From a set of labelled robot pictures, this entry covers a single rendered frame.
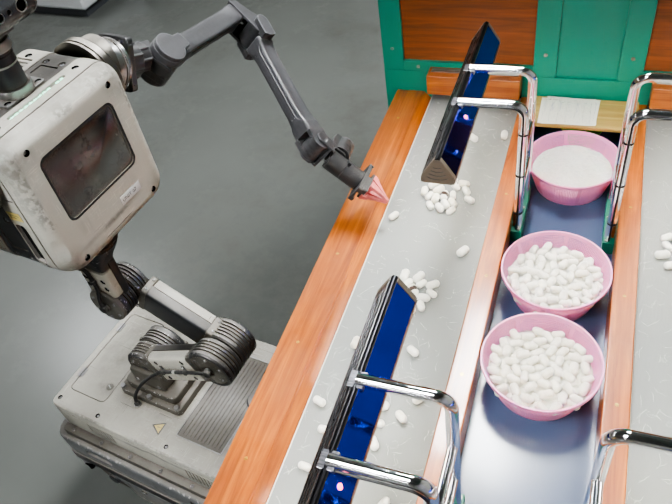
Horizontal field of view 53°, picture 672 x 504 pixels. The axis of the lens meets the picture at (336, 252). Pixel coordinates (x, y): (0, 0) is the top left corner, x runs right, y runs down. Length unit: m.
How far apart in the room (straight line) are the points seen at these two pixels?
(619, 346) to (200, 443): 1.09
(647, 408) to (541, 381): 0.22
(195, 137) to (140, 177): 2.27
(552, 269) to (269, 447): 0.83
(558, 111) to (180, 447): 1.50
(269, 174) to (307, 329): 1.80
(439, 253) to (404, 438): 0.55
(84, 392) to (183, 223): 1.32
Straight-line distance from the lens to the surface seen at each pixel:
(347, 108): 3.74
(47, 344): 3.05
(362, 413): 1.15
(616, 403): 1.56
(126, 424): 2.04
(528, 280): 1.78
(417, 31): 2.31
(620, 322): 1.69
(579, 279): 1.82
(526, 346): 1.65
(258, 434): 1.55
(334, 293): 1.74
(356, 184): 1.84
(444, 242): 1.87
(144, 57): 1.65
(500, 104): 1.69
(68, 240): 1.44
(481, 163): 2.11
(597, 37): 2.24
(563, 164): 2.14
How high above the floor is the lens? 2.07
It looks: 45 degrees down
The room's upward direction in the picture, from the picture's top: 12 degrees counter-clockwise
